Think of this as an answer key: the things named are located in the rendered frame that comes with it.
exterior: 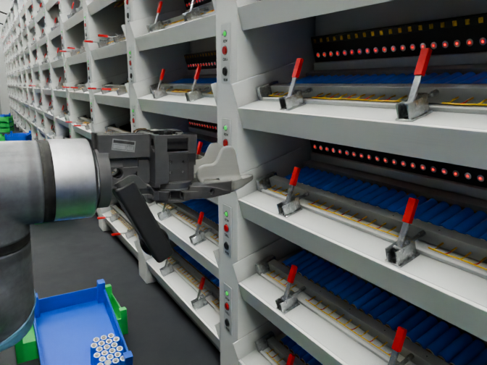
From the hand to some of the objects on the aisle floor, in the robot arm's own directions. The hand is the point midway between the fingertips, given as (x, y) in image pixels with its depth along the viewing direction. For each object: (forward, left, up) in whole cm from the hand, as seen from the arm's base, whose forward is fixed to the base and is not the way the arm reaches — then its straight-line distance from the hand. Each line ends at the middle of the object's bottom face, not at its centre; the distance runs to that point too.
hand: (243, 182), depth 62 cm
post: (+33, +23, -62) cm, 74 cm away
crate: (+1, +60, -61) cm, 86 cm away
